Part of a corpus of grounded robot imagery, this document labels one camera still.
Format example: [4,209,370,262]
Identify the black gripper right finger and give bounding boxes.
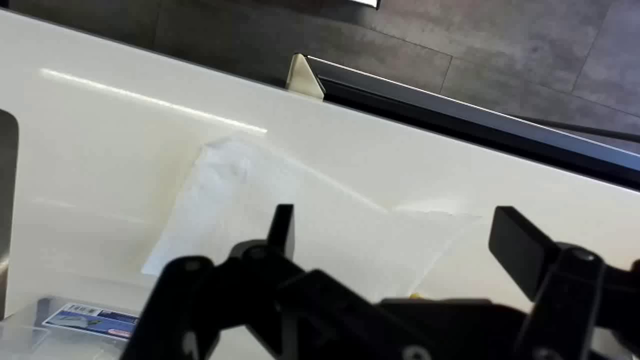
[488,206,640,360]

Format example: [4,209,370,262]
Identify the dark dishwasher front panel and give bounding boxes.
[287,55,640,193]

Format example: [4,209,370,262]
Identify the white paper towel sheet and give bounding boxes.
[143,138,289,277]

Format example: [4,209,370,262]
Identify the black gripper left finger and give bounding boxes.
[119,202,317,360]

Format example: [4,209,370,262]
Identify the clear plastic storage bin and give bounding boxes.
[0,297,138,360]

